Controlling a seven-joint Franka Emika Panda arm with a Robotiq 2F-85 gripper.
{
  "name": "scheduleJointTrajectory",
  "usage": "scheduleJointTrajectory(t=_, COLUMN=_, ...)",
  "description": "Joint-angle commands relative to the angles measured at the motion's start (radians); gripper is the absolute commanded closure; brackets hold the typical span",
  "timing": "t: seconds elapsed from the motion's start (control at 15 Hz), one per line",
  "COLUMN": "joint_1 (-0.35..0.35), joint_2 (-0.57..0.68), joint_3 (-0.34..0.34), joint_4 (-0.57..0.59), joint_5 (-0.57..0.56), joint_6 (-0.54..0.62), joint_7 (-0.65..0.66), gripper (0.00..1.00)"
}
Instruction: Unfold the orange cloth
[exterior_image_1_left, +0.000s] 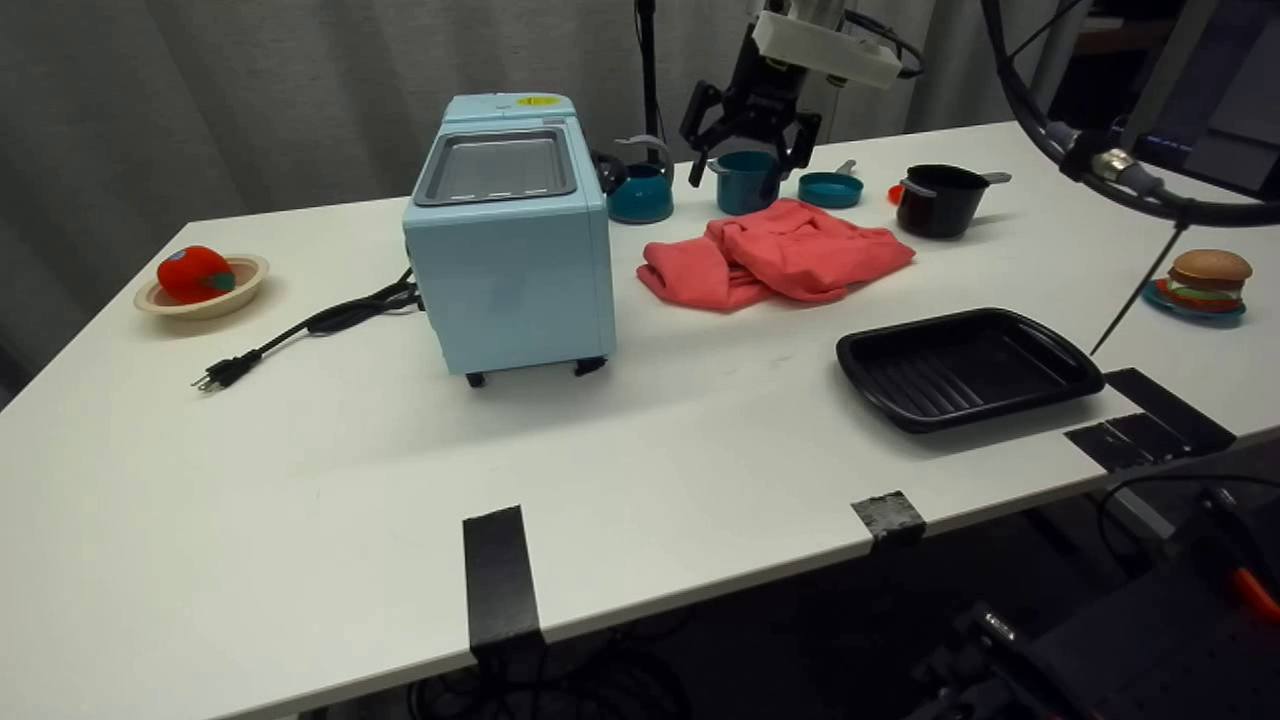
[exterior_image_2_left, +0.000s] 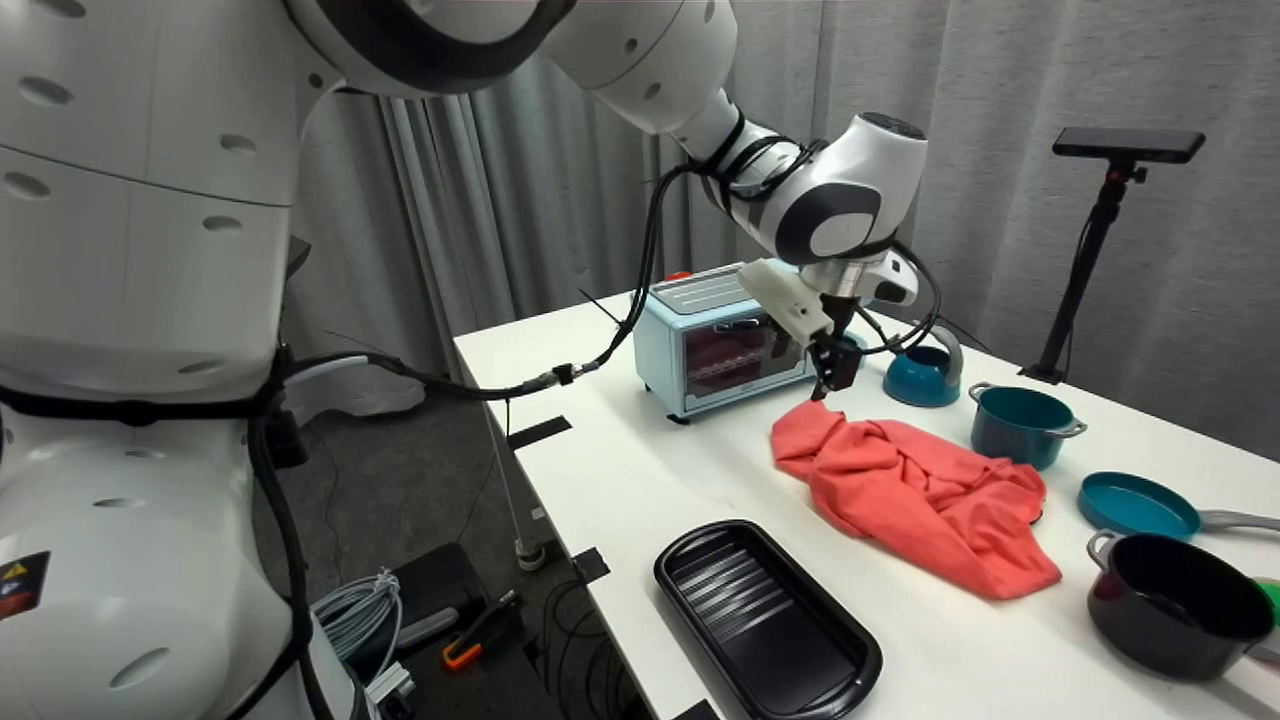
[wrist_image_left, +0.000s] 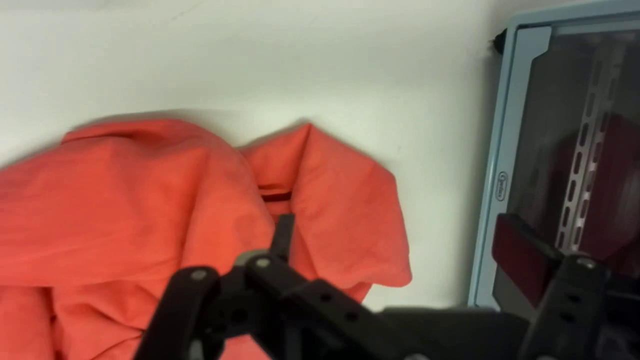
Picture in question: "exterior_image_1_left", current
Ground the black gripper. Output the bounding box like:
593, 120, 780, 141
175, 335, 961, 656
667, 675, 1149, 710
679, 36, 823, 194

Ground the orange cloth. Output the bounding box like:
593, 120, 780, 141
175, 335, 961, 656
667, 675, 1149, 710
633, 197, 921, 317

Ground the teal toy pot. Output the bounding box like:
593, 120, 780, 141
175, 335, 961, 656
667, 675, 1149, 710
704, 146, 792, 216

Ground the teal toy kettle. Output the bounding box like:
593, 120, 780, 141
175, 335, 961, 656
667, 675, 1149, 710
593, 132, 675, 228

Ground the black toy pot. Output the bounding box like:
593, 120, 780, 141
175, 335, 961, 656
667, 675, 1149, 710
892, 159, 1015, 245

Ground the light blue toaster oven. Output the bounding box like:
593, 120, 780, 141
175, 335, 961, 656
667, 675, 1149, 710
398, 88, 619, 392

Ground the black grill tray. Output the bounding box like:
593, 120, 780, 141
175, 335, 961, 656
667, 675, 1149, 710
833, 305, 1110, 431

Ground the small black tape square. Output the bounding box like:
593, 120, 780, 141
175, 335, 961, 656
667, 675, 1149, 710
851, 490, 926, 545

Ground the teal plate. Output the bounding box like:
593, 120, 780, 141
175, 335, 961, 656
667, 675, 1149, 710
1138, 277, 1253, 327

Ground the toy burger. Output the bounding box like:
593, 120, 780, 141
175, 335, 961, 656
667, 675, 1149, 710
1152, 245, 1254, 320

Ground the wide black tape patch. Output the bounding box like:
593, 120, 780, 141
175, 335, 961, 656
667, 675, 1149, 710
1063, 368, 1240, 473

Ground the grey curtain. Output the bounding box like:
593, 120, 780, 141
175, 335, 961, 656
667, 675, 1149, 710
0, 0, 1071, 392

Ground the long black tape strip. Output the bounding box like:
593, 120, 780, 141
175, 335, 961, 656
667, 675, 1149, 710
458, 503, 547, 656

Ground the plate with red food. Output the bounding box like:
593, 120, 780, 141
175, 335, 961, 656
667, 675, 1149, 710
130, 253, 273, 324

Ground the red toy tomato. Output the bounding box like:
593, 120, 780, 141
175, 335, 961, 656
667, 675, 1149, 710
153, 245, 241, 308

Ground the teal pan with grey handle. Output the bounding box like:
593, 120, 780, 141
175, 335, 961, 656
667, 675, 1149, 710
795, 158, 868, 211

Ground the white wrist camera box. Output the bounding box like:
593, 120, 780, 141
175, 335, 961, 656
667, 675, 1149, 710
748, 9, 926, 95

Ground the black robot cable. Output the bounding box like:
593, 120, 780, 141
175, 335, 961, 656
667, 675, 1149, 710
979, 0, 1280, 357

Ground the black power cord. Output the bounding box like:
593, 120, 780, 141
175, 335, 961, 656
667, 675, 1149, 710
193, 270, 422, 396

